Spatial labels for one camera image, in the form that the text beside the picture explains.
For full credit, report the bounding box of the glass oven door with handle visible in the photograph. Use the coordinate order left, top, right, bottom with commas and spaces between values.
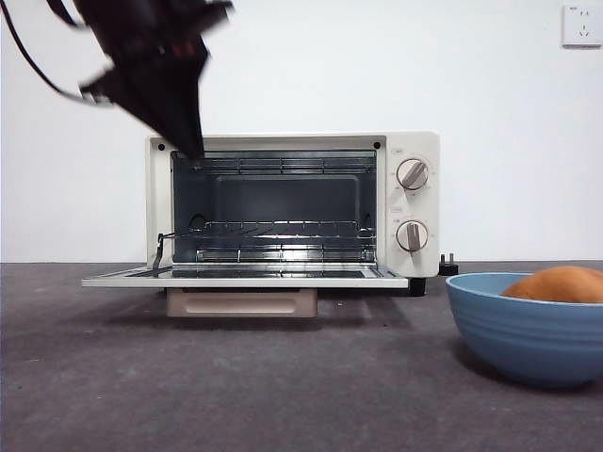
81, 263, 410, 319

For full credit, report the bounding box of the brown potato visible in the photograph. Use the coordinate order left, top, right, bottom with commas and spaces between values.
499, 266, 603, 303

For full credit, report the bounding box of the blue ribbed bowl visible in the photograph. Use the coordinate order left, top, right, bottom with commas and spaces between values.
446, 271, 603, 390

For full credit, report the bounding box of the cream Toshiba toaster oven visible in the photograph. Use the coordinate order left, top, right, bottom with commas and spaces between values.
146, 130, 442, 297

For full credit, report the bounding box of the round beige temperature knob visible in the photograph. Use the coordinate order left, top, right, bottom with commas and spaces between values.
395, 158, 430, 191

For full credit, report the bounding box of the round beige timer knob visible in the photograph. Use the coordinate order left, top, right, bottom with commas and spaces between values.
395, 219, 430, 252

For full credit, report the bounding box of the black power plug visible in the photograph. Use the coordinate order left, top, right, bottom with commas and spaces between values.
439, 252, 461, 277

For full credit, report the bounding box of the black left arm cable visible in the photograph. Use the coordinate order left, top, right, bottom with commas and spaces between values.
0, 0, 89, 103

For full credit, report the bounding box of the metal wire oven rack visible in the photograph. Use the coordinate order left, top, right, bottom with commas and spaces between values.
176, 218, 378, 239

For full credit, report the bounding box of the white wall socket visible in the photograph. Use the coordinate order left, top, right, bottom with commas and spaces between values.
561, 4, 603, 48

